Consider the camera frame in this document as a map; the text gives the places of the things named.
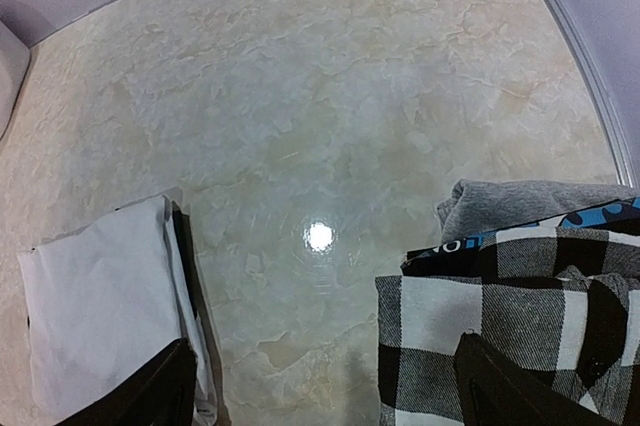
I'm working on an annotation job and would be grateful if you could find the folded grey garment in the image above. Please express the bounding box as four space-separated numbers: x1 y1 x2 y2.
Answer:
436 179 639 243

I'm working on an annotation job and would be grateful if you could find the folded black garment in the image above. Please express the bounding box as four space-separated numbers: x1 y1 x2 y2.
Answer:
401 197 639 278

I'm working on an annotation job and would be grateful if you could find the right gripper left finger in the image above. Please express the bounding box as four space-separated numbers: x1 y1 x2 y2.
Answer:
59 338 196 426

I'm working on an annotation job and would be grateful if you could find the black white plaid shirt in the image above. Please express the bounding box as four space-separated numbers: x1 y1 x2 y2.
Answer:
374 225 640 426

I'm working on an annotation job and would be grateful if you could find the white cloth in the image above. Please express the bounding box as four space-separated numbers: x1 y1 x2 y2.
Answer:
18 195 218 425

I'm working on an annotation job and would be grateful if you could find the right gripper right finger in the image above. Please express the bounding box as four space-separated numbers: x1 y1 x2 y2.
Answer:
454 333 611 425

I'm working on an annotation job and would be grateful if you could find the right aluminium corner post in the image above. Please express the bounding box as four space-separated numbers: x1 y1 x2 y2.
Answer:
544 0 639 188

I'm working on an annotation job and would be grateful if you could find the white laundry basket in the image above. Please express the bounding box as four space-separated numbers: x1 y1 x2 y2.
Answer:
0 22 31 135

